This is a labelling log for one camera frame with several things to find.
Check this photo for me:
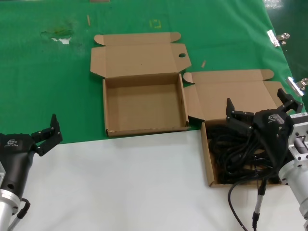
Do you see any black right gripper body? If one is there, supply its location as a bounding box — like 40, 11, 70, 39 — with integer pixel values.
252, 109, 295, 169

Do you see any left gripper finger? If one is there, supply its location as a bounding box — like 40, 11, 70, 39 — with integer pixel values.
36, 122, 64, 157
30, 114, 58, 144

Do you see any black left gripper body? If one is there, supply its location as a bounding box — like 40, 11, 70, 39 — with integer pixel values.
0, 132, 40, 197

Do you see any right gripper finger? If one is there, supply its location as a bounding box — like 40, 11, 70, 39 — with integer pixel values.
226, 98, 255, 137
278, 88, 304, 114

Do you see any plain brown cardboard box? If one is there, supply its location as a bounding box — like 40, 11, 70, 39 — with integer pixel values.
183, 69, 287, 187

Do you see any cardboard box with holed flap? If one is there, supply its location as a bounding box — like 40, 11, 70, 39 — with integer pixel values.
90, 32, 193, 138

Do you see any silver binder clip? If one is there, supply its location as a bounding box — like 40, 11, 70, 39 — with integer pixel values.
285, 77, 308, 98
267, 29, 291, 48

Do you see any green table cloth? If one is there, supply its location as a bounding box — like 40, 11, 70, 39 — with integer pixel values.
0, 0, 308, 146

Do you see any pile of black cables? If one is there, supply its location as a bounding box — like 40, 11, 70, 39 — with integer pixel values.
206, 119, 282, 185

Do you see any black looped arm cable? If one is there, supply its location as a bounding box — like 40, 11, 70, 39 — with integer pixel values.
14, 197, 31, 220

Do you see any silver plug connector cable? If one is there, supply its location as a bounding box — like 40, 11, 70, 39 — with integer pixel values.
252, 179, 268, 231

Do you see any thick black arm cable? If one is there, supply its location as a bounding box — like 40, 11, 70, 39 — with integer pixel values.
228, 173, 277, 231

